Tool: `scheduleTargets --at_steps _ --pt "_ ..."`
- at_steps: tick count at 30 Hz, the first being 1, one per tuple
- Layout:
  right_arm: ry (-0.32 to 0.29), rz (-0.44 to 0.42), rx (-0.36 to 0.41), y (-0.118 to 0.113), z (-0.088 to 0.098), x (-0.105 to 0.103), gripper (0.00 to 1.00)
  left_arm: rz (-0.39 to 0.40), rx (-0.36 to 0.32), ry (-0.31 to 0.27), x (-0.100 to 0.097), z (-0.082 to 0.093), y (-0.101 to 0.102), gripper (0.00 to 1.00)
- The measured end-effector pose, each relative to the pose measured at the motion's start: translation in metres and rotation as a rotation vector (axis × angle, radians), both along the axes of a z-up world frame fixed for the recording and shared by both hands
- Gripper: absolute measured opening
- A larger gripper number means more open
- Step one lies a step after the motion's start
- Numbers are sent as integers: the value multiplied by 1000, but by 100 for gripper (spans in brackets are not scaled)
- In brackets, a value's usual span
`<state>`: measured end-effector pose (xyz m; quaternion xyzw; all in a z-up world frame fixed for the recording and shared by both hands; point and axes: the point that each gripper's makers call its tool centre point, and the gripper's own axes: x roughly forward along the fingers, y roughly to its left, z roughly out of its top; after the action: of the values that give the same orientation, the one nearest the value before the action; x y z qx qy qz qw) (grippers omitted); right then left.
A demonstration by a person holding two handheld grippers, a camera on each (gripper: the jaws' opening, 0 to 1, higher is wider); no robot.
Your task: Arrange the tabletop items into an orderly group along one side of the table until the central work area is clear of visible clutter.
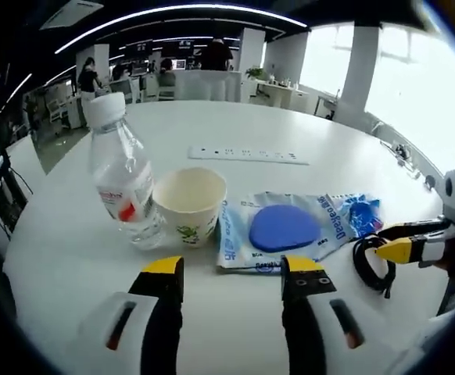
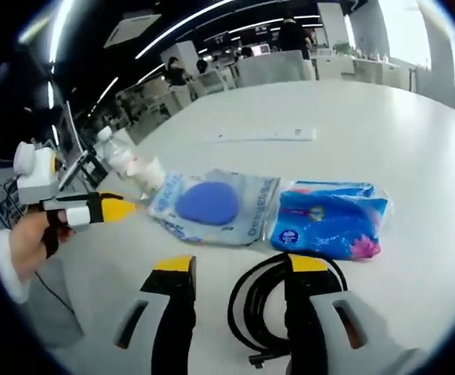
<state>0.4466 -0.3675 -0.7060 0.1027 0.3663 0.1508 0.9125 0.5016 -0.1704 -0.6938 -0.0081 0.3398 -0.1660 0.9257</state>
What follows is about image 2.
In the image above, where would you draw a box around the white table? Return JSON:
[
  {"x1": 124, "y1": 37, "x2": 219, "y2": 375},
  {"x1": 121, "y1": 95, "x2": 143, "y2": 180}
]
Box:
[{"x1": 27, "y1": 80, "x2": 455, "y2": 375}]

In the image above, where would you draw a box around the long white strip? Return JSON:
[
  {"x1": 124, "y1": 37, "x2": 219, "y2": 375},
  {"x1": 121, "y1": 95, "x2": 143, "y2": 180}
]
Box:
[{"x1": 206, "y1": 125, "x2": 317, "y2": 143}]

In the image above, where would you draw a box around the person's left hand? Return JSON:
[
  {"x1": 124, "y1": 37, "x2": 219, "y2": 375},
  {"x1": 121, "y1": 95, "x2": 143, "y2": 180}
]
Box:
[{"x1": 10, "y1": 210, "x2": 76, "y2": 280}]

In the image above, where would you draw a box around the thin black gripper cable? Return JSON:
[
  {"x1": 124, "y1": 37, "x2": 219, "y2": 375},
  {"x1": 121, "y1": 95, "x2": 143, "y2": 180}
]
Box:
[{"x1": 34, "y1": 272, "x2": 77, "y2": 316}]

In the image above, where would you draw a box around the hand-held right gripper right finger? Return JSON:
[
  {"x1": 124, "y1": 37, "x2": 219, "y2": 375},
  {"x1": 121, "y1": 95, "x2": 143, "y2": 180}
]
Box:
[{"x1": 284, "y1": 252, "x2": 432, "y2": 375}]

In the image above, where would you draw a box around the tilted monitor stand desk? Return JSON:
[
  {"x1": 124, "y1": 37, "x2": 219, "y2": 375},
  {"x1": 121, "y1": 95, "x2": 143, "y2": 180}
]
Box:
[{"x1": 57, "y1": 146, "x2": 109, "y2": 192}]

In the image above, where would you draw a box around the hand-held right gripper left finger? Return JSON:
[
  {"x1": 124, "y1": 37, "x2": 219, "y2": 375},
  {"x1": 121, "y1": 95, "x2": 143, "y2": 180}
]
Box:
[{"x1": 90, "y1": 254, "x2": 197, "y2": 375}]

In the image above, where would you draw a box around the clear bag with blue pad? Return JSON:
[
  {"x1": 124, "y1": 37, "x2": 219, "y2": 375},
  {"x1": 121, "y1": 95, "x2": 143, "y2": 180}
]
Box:
[{"x1": 147, "y1": 168, "x2": 282, "y2": 247}]

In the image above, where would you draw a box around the computer monitor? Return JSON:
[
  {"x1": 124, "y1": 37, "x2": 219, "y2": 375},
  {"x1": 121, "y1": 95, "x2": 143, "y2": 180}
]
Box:
[{"x1": 53, "y1": 100, "x2": 86, "y2": 169}]

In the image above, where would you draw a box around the blue tissue pack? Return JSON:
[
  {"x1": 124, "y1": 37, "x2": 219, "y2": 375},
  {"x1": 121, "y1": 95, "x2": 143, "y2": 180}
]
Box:
[{"x1": 270, "y1": 179, "x2": 393, "y2": 262}]

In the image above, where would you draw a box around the ceiling air conditioner panel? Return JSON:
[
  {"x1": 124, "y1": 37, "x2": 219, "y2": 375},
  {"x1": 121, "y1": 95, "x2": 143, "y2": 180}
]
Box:
[{"x1": 104, "y1": 15, "x2": 162, "y2": 48}]

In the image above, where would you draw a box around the clear water bottle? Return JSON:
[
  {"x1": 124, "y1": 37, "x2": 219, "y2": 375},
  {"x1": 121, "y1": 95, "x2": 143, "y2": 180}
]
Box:
[{"x1": 96, "y1": 127, "x2": 162, "y2": 196}]

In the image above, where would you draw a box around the long ceiling light strip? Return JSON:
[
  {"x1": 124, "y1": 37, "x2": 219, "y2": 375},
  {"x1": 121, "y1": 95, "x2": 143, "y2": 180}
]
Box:
[
  {"x1": 48, "y1": 0, "x2": 73, "y2": 64},
  {"x1": 135, "y1": 0, "x2": 267, "y2": 60}
]

